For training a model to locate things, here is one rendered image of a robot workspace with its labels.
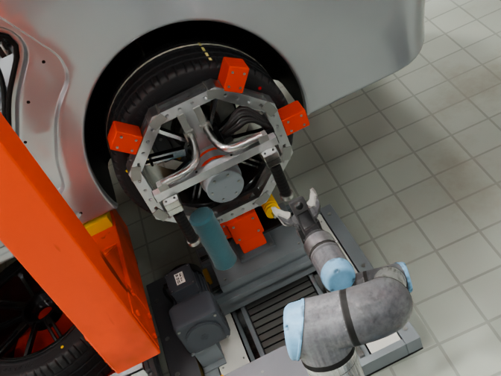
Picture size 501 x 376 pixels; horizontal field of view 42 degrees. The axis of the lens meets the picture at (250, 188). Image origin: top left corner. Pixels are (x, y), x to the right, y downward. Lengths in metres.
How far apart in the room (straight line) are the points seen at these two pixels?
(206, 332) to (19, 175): 1.04
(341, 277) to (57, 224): 0.77
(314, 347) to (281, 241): 1.47
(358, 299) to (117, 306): 0.94
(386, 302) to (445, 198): 1.77
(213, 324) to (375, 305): 1.21
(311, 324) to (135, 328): 0.93
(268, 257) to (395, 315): 1.45
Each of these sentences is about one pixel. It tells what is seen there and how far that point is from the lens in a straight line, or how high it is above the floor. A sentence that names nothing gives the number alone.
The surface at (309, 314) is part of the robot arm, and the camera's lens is 1.33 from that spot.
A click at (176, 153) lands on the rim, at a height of 0.88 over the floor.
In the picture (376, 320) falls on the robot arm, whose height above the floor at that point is 1.13.
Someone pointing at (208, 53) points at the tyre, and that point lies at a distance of 2.25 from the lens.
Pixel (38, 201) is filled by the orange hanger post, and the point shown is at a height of 1.27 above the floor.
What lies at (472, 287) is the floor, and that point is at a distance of 2.75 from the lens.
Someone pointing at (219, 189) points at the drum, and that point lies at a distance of 2.15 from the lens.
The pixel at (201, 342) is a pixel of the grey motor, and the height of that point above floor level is 0.30.
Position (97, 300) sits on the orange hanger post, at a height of 0.87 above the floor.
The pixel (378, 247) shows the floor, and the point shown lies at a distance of 2.94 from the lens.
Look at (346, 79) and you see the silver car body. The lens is 2.47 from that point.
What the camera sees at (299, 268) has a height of 0.15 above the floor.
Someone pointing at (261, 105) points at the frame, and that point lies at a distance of 2.21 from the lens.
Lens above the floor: 2.21
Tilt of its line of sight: 40 degrees down
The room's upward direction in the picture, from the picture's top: 25 degrees counter-clockwise
